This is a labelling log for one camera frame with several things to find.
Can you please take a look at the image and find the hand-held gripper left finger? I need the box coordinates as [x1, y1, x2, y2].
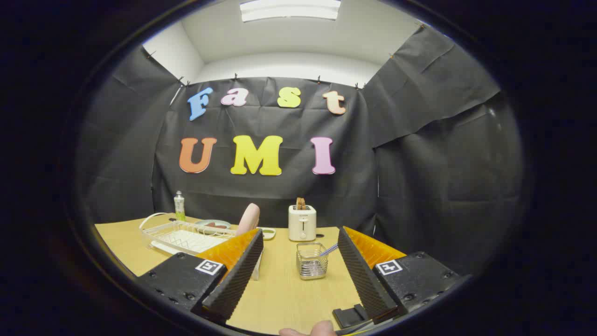
[136, 228, 264, 326]

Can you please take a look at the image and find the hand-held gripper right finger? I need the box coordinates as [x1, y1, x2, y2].
[337, 226, 472, 325]

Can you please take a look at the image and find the metal wire basket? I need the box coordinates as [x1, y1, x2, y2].
[296, 242, 329, 280]

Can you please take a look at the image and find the pink plate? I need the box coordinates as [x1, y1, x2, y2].
[236, 203, 261, 236]

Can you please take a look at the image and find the white wire dish rack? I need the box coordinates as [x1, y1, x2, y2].
[139, 212, 264, 280]

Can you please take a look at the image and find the white toaster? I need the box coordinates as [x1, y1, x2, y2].
[288, 204, 318, 242]

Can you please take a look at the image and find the ceiling light panel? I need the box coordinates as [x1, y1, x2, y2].
[239, 0, 342, 23]

